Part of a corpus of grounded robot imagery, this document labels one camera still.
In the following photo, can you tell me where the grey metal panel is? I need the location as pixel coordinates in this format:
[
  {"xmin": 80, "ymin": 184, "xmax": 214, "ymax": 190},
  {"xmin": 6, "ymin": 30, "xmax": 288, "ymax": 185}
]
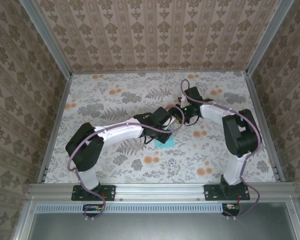
[{"xmin": 27, "ymin": 202, "xmax": 300, "ymax": 240}]

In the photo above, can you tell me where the wide aluminium frame rail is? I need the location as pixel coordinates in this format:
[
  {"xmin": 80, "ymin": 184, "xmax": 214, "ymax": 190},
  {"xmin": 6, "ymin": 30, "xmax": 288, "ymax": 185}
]
[{"xmin": 27, "ymin": 181, "xmax": 298, "ymax": 204}]

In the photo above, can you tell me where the aluminium frame post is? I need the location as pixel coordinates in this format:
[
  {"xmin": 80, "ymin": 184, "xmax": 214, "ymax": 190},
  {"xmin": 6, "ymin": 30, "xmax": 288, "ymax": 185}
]
[
  {"xmin": 19, "ymin": 0, "xmax": 74, "ymax": 79},
  {"xmin": 245, "ymin": 0, "xmax": 297, "ymax": 76}
]

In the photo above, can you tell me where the floral patterned table cover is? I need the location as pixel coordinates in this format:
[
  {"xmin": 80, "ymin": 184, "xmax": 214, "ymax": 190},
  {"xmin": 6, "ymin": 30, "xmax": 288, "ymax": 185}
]
[{"xmin": 43, "ymin": 71, "xmax": 278, "ymax": 185}]

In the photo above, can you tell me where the slotted grey cable duct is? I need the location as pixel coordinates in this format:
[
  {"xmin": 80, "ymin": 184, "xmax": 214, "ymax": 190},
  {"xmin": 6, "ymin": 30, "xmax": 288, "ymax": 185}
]
[{"xmin": 36, "ymin": 202, "xmax": 226, "ymax": 214}]

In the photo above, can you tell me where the light blue paper sheet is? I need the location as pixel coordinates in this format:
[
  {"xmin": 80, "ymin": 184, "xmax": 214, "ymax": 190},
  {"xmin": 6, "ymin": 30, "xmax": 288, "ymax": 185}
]
[{"xmin": 154, "ymin": 129, "xmax": 176, "ymax": 150}]

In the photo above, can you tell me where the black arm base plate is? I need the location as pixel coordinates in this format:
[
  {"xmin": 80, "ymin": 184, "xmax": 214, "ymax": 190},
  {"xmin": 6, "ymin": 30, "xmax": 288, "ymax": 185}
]
[
  {"xmin": 71, "ymin": 184, "xmax": 117, "ymax": 202},
  {"xmin": 203, "ymin": 184, "xmax": 251, "ymax": 202}
]

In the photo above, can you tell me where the black connector board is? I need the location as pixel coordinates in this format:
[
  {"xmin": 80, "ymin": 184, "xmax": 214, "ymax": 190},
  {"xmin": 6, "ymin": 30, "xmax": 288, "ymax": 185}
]
[
  {"xmin": 82, "ymin": 203, "xmax": 104, "ymax": 218},
  {"xmin": 221, "ymin": 202, "xmax": 241, "ymax": 216}
]

